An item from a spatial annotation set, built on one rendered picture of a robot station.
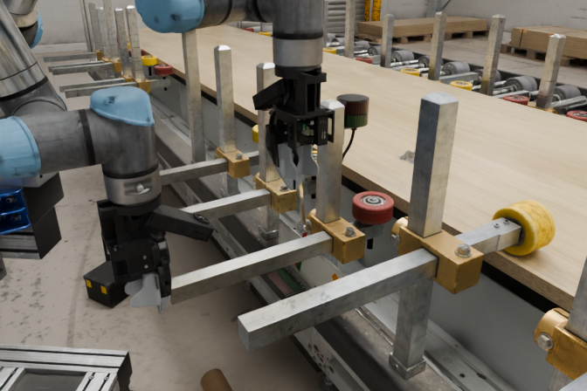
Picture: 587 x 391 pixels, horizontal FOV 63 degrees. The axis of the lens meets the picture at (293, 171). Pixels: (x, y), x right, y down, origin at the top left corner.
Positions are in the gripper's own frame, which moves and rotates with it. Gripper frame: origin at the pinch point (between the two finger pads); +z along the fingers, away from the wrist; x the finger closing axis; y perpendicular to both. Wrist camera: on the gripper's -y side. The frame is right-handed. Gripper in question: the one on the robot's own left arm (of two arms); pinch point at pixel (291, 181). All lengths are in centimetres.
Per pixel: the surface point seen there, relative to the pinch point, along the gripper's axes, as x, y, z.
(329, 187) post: 9.7, -2.5, 4.5
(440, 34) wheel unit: 119, -83, -6
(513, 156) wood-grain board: 63, -2, 9
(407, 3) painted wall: 711, -743, 49
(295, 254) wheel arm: 0.1, 1.2, 14.1
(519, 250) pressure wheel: 26.1, 26.7, 7.5
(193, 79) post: 10, -79, -1
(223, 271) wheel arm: -13.7, 1.0, 13.1
